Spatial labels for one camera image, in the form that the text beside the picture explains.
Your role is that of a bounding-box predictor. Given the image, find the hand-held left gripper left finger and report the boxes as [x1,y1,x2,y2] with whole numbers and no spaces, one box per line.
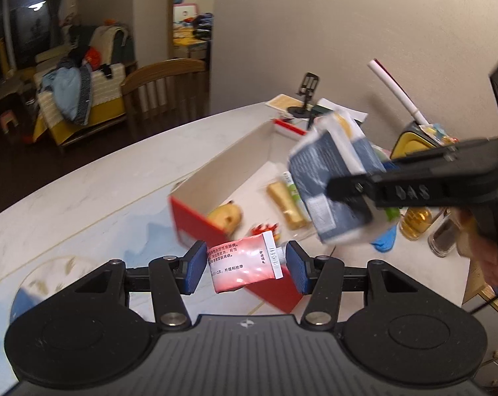
[67,240,210,331]

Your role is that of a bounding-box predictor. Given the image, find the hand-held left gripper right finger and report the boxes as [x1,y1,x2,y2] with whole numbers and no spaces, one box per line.
[285,240,423,331]

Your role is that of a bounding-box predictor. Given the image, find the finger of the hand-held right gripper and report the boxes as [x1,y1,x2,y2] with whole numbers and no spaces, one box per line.
[390,139,498,171]
[326,173,377,225]

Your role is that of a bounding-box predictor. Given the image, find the blue white tissue packet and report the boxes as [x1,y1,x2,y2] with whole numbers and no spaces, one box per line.
[288,111,400,244]

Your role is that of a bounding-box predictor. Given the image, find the red orange candy packet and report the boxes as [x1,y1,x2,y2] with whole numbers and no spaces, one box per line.
[251,223,280,240]

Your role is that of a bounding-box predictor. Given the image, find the pink ointment tube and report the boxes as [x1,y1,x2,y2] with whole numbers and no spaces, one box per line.
[207,231,286,295]

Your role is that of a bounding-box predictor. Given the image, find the golden snack bar packet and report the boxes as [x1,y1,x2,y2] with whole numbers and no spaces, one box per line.
[266,179,311,232]

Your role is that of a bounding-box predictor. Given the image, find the green white tube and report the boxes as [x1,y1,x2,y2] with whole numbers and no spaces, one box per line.
[282,171,305,207]

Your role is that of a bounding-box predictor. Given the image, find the red cardboard box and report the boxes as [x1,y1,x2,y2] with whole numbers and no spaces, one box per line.
[168,119,315,314]

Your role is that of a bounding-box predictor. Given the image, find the person's right hand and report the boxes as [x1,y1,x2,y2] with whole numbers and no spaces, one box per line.
[469,223,498,287]

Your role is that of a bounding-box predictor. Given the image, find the yellow oil bottle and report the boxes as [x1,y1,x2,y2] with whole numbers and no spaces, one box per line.
[399,206,433,241]

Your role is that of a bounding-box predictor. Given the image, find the yellow tin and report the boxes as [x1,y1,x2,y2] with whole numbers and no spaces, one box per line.
[389,123,460,161]

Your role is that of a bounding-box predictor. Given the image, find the dark spice jar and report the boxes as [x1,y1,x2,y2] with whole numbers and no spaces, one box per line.
[427,214,464,257]

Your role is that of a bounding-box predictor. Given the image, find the blue cloth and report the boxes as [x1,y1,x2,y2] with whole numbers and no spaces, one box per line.
[370,225,399,253]

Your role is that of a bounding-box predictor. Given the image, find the white papers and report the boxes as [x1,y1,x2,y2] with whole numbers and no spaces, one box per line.
[317,98,368,123]

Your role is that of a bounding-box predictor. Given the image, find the white paper roll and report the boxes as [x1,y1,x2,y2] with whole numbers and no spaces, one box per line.
[368,60,430,126]

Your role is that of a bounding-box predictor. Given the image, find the black phone stand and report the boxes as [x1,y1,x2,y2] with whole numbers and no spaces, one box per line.
[288,72,321,119]

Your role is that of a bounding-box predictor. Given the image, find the tan booklet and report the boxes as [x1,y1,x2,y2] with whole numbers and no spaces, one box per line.
[267,95,303,112]

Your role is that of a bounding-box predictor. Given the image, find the wooden chair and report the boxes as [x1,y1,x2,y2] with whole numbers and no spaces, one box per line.
[120,58,210,141]

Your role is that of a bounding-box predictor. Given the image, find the sofa with cream cover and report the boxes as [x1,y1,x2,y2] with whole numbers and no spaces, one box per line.
[32,25,138,147]

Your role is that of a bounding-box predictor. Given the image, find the blue clothing pile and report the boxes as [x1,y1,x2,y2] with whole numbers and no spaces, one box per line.
[40,64,93,126]

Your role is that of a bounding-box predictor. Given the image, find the clothes pile on bed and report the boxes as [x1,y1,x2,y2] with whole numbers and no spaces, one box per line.
[174,13,213,60]

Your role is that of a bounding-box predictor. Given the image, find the pink stool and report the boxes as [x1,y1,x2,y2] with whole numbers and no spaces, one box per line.
[0,112,20,133]

